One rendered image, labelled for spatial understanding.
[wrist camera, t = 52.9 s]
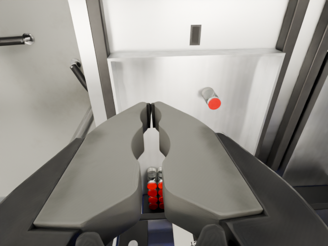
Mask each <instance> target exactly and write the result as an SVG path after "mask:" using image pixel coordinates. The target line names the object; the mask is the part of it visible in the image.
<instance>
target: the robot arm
mask: <svg viewBox="0 0 328 246"><path fill-rule="evenodd" d="M151 115H152V125H153V128H156V130H157V131H158V132H159V150H160V152H161V153H162V154H163V155H164V156H165V159H164V160H163V163H162V182H163V202H164V213H165V216H166V218H167V219H168V220H169V221H170V222H171V223H173V224H175V225H176V226H178V227H180V228H182V229H184V230H186V231H188V232H190V233H191V234H193V235H195V238H196V244H195V246H328V227H327V225H326V224H325V223H324V222H323V220H322V219H321V218H320V217H319V215H318V214H317V213H316V212H315V211H314V209H313V208H312V207H311V206H310V205H309V204H308V203H307V201H306V200H305V199H304V198H303V197H302V196H301V195H300V194H299V193H298V192H297V191H296V190H295V189H294V188H293V187H292V186H291V185H290V184H289V183H287V182H286V181H285V180H284V179H283V178H282V177H281V176H279V175H278V174H277V173H276V172H274V171H273V170H272V169H271V168H269V167H268V166H267V165H265V164H264V163H263V162H261V161H260V160H259V159H257V158H256V157H255V156H253V155H252V154H251V153H249V152H248V151H247V150H245V149H244V148H243V147H241V146H240V145H239V144H238V143H236V142H235V141H234V140H232V139H231V138H230V137H229V136H227V135H226V134H225V133H223V132H217V133H215V132H214V131H213V130H212V129H211V128H209V127H208V126H207V125H205V124H204V123H203V122H201V121H200V120H198V119H196V118H194V117H193V116H191V115H189V114H187V113H184V112H182V111H180V110H178V109H176V108H174V107H172V106H170V105H168V104H166V103H163V102H160V101H157V102H153V103H151V104H150V103H146V102H139V103H137V104H136V105H134V106H132V107H130V108H128V109H126V110H124V111H123V112H121V113H119V114H117V115H115V116H113V117H111V118H110V119H108V120H106V121H105V122H103V123H102V124H100V125H99V126H97V127H96V128H95V129H93V130H92V131H91V132H90V133H89V134H88V135H86V136H85V137H84V138H76V139H74V140H73V141H72V142H71V143H70V144H68V145H67V146H66V147H65V148H64V149H62V150H61V151H60V152H59V153H57V154H56V155H55V156H54V157H53V158H51V159H50V160H49V161H48V162H46V163H45V164H44V165H43V166H42V167H40V168H39V169H38V170H37V171H35V172H34V173H33V174H32V175H31V176H29V177H28V178H27V179H26V180H25V181H23V182H22V183H21V184H20V185H19V186H17V187H16V188H15V189H14V190H13V191H12V192H11V193H10V194H9V195H7V196H6V197H5V198H4V199H3V200H2V201H1V202H0V246H112V245H113V241H114V239H115V238H116V237H117V236H119V235H120V234H122V233H124V232H125V231H127V230H128V229H130V228H131V227H132V226H134V225H135V224H136V223H137V222H138V221H139V220H140V217H141V212H142V200H143V190H142V180H141V170H140V163H139V162H138V158H139V157H140V156H141V155H142V154H143V153H144V133H145V132H146V131H147V129H148V128H150V124H151Z"/></svg>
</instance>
